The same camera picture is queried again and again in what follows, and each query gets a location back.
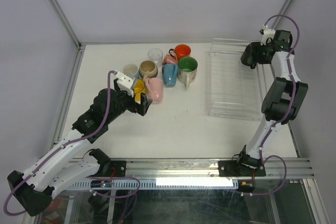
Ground clear plastic cup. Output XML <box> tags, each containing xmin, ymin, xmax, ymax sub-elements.
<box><xmin>148</xmin><ymin>48</ymin><xmax>163</xmax><ymax>67</ymax></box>

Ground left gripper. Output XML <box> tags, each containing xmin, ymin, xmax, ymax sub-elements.
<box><xmin>105</xmin><ymin>79</ymin><xmax>151</xmax><ymax>124</ymax></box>

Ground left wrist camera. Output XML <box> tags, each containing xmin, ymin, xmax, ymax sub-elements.
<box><xmin>114</xmin><ymin>71</ymin><xmax>137</xmax><ymax>97</ymax></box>

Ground white light-blue mug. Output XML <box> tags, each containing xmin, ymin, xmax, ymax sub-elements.
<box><xmin>123</xmin><ymin>63</ymin><xmax>139</xmax><ymax>79</ymax></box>

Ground pink patterned mug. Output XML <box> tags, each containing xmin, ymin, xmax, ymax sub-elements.
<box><xmin>162</xmin><ymin>54</ymin><xmax>178</xmax><ymax>65</ymax></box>

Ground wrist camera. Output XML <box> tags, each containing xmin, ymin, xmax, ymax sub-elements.
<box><xmin>114</xmin><ymin>71</ymin><xmax>137</xmax><ymax>97</ymax></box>
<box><xmin>259</xmin><ymin>25</ymin><xmax>276</xmax><ymax>46</ymax></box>

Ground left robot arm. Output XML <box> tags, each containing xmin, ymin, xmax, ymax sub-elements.
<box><xmin>7</xmin><ymin>79</ymin><xmax>152</xmax><ymax>217</ymax></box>

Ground clear dish rack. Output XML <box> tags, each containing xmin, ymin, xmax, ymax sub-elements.
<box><xmin>208</xmin><ymin>38</ymin><xmax>267</xmax><ymax>122</ymax></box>

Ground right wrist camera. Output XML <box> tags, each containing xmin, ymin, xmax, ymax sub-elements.
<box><xmin>259</xmin><ymin>25</ymin><xmax>276</xmax><ymax>46</ymax></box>

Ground yellow mug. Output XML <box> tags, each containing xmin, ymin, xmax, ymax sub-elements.
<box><xmin>134</xmin><ymin>79</ymin><xmax>146</xmax><ymax>103</ymax></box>

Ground blue mug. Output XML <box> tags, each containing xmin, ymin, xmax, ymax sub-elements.
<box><xmin>162</xmin><ymin>64</ymin><xmax>179</xmax><ymax>88</ymax></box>

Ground orange mug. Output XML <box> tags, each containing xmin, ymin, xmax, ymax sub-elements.
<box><xmin>169</xmin><ymin>44</ymin><xmax>192</xmax><ymax>61</ymax></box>

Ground aluminium mounting rail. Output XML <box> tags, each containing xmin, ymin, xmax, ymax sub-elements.
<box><xmin>34</xmin><ymin>157</ymin><xmax>314</xmax><ymax>183</ymax></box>

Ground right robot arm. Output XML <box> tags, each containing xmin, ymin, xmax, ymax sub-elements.
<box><xmin>233</xmin><ymin>29</ymin><xmax>308</xmax><ymax>176</ymax></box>

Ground green inside mug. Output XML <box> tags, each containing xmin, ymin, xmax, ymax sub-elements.
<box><xmin>177</xmin><ymin>57</ymin><xmax>198</xmax><ymax>89</ymax></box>

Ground beige mug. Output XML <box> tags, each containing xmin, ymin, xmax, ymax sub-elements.
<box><xmin>139</xmin><ymin>60</ymin><xmax>158</xmax><ymax>81</ymax></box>

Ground white cable duct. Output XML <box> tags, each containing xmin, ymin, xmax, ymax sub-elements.
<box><xmin>55</xmin><ymin>177</ymin><xmax>238</xmax><ymax>191</ymax></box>

